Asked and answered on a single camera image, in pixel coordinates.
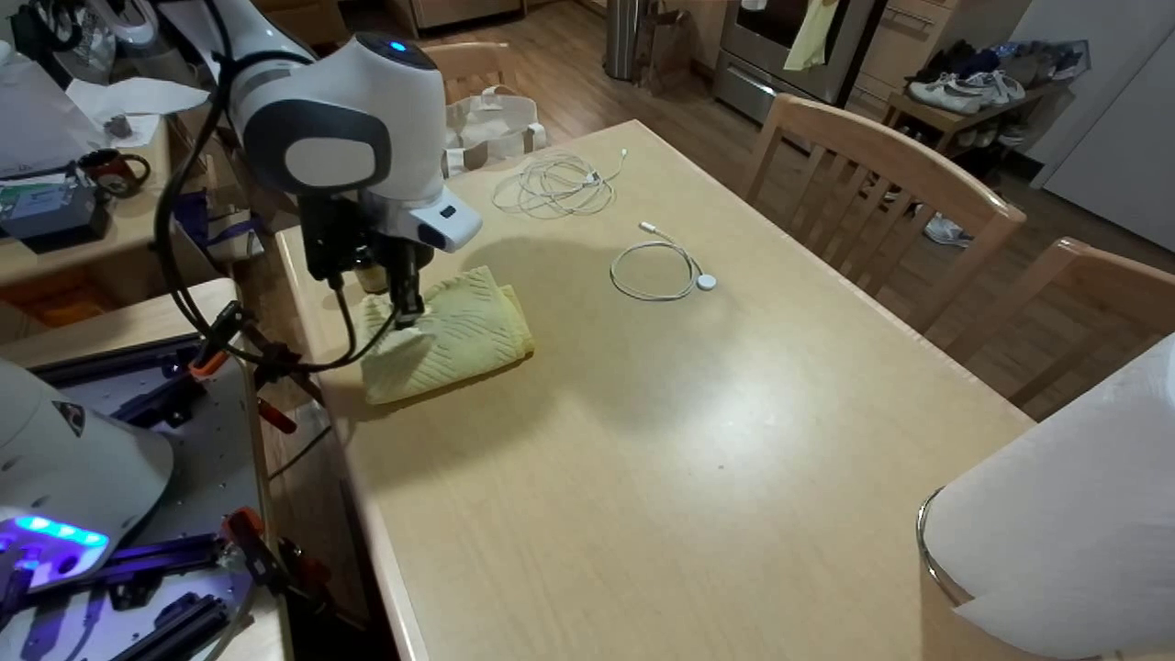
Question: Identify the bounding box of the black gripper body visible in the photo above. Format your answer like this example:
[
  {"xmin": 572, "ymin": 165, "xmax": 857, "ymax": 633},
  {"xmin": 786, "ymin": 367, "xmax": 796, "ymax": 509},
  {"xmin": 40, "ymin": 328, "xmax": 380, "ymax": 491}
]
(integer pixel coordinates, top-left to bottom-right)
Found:
[{"xmin": 363, "ymin": 228, "xmax": 436, "ymax": 295}]

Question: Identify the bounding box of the yellow textured cloth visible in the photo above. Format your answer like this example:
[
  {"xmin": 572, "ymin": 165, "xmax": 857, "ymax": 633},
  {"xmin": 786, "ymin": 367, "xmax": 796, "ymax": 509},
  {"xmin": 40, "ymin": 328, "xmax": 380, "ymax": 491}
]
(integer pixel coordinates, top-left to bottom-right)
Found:
[{"xmin": 353, "ymin": 266, "xmax": 539, "ymax": 412}]

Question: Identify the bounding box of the white robot base blue light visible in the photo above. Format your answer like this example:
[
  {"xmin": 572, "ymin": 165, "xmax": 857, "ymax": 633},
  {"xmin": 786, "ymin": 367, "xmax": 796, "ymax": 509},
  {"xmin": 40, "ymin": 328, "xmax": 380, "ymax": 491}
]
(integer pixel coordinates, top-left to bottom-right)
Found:
[{"xmin": 0, "ymin": 353, "xmax": 180, "ymax": 596}]

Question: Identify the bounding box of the orange black clamp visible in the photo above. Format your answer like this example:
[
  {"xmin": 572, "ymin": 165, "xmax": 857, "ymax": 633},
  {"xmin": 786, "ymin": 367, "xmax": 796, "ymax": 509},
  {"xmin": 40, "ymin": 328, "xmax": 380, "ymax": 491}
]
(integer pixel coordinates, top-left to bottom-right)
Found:
[{"xmin": 180, "ymin": 299, "xmax": 309, "ymax": 432}]

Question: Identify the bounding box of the red black clamp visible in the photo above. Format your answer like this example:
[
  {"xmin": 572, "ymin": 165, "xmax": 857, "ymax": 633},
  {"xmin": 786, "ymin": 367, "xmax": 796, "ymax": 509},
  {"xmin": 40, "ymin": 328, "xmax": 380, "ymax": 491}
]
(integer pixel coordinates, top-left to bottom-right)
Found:
[{"xmin": 222, "ymin": 505, "xmax": 337, "ymax": 606}]

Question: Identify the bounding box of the white paper sheet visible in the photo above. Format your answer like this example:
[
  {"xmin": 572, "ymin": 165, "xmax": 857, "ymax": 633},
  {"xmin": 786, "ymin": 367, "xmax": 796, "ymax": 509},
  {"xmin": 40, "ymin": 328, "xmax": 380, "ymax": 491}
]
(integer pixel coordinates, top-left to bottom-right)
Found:
[{"xmin": 62, "ymin": 72, "xmax": 215, "ymax": 153}]

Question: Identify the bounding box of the metal trash can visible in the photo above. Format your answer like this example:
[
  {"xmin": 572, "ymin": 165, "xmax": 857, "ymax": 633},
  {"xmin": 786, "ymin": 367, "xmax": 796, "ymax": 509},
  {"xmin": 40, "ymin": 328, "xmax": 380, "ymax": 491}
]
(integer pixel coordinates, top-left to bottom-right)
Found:
[{"xmin": 603, "ymin": 0, "xmax": 653, "ymax": 86}]

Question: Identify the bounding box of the wooden side desk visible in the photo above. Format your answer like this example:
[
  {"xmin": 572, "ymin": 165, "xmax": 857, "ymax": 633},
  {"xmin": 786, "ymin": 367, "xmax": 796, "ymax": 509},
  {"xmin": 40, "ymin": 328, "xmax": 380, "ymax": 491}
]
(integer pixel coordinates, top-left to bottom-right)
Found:
[{"xmin": 0, "ymin": 107, "xmax": 222, "ymax": 299}]

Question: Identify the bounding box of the brown paper bag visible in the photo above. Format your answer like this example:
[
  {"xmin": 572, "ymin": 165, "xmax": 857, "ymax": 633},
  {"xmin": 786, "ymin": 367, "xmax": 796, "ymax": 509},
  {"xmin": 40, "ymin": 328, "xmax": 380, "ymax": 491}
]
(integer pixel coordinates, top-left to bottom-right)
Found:
[{"xmin": 641, "ymin": 4, "xmax": 699, "ymax": 92}]

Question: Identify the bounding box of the blue grey device box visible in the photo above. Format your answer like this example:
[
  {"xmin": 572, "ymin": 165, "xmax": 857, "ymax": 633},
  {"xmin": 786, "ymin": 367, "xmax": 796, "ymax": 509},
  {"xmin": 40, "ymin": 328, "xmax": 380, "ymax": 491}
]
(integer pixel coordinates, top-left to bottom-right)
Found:
[{"xmin": 0, "ymin": 165, "xmax": 116, "ymax": 259}]

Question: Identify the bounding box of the stainless steel oven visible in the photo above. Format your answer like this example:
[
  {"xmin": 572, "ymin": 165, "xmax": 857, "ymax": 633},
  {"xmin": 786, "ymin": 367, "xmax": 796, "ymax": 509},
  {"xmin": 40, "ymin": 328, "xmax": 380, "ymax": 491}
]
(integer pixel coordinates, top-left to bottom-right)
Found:
[{"xmin": 714, "ymin": 0, "xmax": 888, "ymax": 125}]

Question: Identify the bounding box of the yellow hanging towel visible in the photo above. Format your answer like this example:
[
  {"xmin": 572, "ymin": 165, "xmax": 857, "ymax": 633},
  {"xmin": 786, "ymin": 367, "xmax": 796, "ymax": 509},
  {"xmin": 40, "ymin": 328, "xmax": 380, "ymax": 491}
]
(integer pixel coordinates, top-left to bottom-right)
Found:
[{"xmin": 783, "ymin": 0, "xmax": 845, "ymax": 77}]

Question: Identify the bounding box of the light wooden slatted chair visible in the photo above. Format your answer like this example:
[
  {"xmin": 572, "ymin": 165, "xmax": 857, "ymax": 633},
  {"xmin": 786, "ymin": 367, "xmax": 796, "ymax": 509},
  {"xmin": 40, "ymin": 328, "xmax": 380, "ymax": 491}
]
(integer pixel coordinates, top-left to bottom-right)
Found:
[
  {"xmin": 947, "ymin": 234, "xmax": 1175, "ymax": 414},
  {"xmin": 741, "ymin": 92, "xmax": 1029, "ymax": 337}
]

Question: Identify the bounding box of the wooden drawer cabinet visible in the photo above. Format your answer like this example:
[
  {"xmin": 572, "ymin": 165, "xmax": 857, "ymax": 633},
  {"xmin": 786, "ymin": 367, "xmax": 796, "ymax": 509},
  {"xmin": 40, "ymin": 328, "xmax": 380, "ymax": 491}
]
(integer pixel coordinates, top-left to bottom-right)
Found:
[{"xmin": 840, "ymin": 0, "xmax": 965, "ymax": 121}]

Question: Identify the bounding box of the wooden shoe rack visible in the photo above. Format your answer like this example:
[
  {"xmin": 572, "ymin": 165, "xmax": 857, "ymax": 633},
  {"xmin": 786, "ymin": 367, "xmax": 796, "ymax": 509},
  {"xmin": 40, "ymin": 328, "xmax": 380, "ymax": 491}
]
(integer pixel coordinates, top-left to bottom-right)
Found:
[{"xmin": 883, "ymin": 86, "xmax": 1057, "ymax": 165}]

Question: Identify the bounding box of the white grey sneaker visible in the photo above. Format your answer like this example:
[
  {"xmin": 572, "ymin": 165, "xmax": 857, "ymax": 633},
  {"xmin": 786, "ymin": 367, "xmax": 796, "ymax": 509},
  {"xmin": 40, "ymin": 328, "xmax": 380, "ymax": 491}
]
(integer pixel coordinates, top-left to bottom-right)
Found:
[{"xmin": 904, "ymin": 69, "xmax": 1029, "ymax": 121}]

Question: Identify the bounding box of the dark blue shoe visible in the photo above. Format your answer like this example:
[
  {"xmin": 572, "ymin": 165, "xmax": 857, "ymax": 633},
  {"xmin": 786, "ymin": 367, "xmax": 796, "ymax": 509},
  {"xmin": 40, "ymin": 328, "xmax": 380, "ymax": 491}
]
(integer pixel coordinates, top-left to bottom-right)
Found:
[{"xmin": 915, "ymin": 36, "xmax": 1095, "ymax": 92}]

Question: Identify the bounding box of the white cylinder with metal rim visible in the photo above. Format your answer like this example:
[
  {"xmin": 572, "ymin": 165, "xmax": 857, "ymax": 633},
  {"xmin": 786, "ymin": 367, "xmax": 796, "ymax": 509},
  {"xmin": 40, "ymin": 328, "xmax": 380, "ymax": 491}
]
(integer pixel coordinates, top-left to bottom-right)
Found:
[{"xmin": 915, "ymin": 330, "xmax": 1175, "ymax": 661}]

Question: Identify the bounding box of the white door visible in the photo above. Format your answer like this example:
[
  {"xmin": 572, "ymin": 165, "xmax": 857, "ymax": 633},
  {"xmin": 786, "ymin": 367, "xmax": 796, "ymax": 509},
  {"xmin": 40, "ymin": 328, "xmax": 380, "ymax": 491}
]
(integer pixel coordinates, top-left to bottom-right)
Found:
[{"xmin": 1036, "ymin": 0, "xmax": 1175, "ymax": 259}]

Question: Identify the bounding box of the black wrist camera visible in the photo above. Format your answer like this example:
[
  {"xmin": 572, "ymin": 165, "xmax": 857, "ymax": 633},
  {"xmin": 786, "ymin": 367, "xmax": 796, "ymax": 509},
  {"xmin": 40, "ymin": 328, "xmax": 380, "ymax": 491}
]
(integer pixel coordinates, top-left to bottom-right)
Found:
[{"xmin": 298, "ymin": 196, "xmax": 376, "ymax": 287}]

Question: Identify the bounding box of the long tangled white cable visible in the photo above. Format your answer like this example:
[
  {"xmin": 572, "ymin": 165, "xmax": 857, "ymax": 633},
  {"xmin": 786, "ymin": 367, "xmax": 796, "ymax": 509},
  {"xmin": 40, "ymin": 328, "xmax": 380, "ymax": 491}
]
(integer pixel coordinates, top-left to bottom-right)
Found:
[{"xmin": 489, "ymin": 148, "xmax": 632, "ymax": 224}]

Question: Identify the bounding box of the white charger cable with puck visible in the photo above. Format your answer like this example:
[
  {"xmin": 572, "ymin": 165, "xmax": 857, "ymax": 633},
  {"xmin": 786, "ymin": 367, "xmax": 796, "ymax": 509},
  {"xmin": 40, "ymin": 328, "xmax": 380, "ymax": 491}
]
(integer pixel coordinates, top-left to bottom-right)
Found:
[{"xmin": 608, "ymin": 217, "xmax": 725, "ymax": 305}]

